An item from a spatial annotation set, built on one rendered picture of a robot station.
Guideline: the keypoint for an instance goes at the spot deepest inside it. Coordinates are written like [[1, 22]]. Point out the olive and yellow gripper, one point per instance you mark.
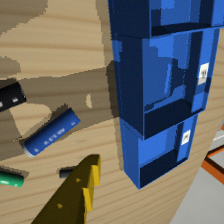
[[70, 203]]

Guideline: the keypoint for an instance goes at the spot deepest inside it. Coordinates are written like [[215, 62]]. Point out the dark grey bolt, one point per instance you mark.
[[64, 173]]

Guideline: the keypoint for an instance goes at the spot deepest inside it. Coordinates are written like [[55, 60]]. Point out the black aa battery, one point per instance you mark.
[[10, 96]]

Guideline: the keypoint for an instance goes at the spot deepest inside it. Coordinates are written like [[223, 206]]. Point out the blue bin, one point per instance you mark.
[[155, 78]]

